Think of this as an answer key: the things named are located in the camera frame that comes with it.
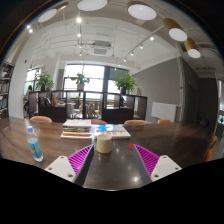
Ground dark wooden shelf unit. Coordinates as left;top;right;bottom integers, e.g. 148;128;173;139
29;90;147;124

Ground middle potted green plant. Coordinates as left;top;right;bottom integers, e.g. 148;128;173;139
71;73;90;91

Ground left potted green plant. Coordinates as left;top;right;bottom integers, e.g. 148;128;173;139
35;70;54;91

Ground stack of books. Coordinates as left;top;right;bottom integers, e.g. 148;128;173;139
61;119;92;139

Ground round pendant lamp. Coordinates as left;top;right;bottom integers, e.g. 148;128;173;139
163;18;187;42
77;0;108;11
184;37;201;58
127;1;157;20
38;2;68;23

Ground clear plastic water bottle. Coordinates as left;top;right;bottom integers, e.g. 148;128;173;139
27;126;44;162

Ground round pendant lamp far right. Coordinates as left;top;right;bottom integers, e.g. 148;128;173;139
184;37;201;58

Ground ceiling air conditioner unit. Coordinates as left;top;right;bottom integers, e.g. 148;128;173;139
90;40;111;56

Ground right potted green plant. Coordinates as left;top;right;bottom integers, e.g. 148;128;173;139
114;73;137;94

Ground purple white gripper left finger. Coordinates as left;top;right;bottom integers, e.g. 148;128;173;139
46;144;94;186

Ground orange chair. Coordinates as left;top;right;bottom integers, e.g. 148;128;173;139
204;136;217;162
91;119;107;125
30;116;52;123
158;119;171;124
124;120;149;125

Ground white board leaning on wall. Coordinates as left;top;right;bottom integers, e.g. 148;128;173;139
151;102;177;122

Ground orange chair right side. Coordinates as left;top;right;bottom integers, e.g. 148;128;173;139
204;136;217;162

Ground red round coaster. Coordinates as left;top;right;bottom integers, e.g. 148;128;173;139
128;143;135;150

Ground orange chair far left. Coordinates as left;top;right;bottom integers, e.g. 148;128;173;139
30;116;52;123

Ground potted green plant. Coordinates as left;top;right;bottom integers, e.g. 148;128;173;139
71;73;90;91
35;70;54;91
114;73;137;94

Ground bookshelf at left wall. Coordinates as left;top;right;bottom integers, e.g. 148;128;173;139
0;62;14;120

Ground round pendant lamp left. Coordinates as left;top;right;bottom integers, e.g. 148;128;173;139
38;2;68;23

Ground cream ceramic cup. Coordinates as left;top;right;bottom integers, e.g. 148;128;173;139
97;134;112;154

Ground round pendant lamp centre right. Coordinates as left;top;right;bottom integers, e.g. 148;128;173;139
127;1;157;20

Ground blue white open magazine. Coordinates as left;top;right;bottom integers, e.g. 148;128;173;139
92;124;131;139

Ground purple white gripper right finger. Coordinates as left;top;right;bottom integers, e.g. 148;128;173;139
133;144;181;185

